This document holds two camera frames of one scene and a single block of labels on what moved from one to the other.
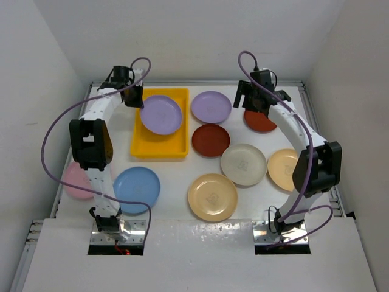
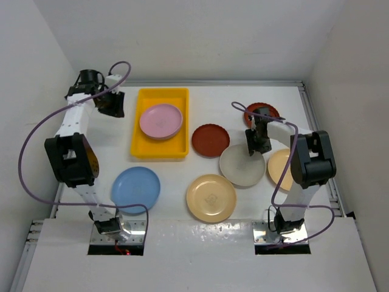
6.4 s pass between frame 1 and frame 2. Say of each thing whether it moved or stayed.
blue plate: stayed
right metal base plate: stayed
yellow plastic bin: stayed
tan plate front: stayed
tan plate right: stayed
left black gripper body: moved
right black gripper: moved
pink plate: moved
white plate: stayed
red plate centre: stayed
